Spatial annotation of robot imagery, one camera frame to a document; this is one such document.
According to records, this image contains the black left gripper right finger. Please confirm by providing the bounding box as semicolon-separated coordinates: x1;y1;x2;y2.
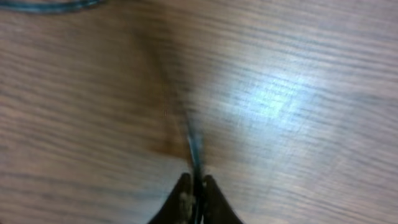
201;175;243;224

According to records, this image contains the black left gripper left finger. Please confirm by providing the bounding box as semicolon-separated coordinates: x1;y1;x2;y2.
148;173;194;224

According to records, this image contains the black cable removed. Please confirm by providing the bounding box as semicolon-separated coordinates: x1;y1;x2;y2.
1;0;104;14
186;115;204;224

